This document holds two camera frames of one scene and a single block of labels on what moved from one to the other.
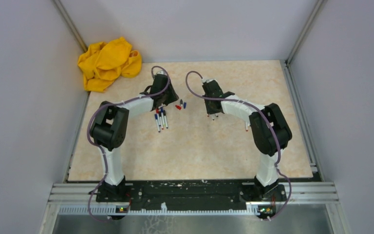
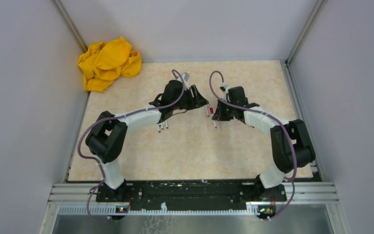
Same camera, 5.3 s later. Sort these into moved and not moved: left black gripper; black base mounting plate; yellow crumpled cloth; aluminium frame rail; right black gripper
Moved: right black gripper; left black gripper
Not moved: yellow crumpled cloth; aluminium frame rail; black base mounting plate
